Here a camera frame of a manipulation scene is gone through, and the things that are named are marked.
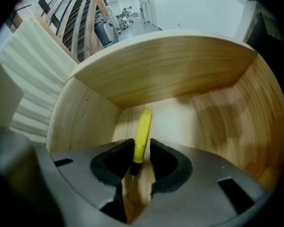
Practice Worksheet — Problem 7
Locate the yellow item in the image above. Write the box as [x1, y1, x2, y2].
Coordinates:
[129, 108, 153, 176]

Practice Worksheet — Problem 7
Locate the wooden drawer with white front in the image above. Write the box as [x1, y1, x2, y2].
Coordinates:
[0, 17, 284, 225]

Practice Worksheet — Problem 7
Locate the black bin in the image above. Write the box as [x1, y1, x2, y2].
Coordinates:
[94, 19, 119, 48]

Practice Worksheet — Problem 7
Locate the wooden staircase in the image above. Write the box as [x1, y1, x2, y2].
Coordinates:
[37, 0, 119, 64]

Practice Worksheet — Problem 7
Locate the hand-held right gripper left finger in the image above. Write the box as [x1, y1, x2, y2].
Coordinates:
[33, 138, 136, 225]

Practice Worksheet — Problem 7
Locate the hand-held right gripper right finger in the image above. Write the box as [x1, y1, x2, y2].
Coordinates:
[132, 137, 273, 227]

